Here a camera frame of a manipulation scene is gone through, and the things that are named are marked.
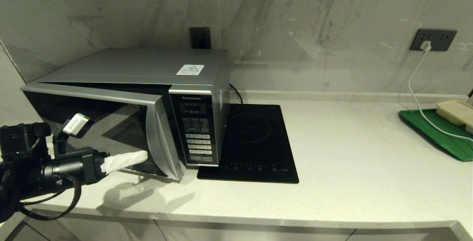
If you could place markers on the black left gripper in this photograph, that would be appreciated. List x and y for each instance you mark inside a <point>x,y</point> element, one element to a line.
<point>74,169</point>

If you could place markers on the black glass microwave door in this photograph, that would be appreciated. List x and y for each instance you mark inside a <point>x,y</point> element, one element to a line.
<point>92,122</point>

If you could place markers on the silver Panasonic microwave oven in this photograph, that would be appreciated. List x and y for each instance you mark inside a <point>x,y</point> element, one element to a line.
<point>140,65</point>

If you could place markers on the white warning sticker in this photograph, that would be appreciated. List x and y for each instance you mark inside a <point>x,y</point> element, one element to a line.
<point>190,70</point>

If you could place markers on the black induction cooktop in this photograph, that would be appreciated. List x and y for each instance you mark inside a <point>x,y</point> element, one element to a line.
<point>258,141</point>

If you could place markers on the green plastic tray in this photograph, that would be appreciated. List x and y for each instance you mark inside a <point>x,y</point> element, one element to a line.
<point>443,141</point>

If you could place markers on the white power plug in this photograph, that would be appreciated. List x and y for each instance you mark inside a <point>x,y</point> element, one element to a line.
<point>426,46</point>

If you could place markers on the beige lunch box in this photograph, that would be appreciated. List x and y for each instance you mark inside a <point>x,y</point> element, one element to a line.
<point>455,111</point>

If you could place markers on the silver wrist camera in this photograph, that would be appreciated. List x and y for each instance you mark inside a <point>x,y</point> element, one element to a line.
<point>75,124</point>

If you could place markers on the small black wall socket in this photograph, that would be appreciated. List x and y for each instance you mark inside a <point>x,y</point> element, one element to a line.
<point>200,37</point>

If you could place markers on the wide black wall socket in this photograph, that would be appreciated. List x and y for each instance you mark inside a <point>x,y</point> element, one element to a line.
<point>443,40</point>

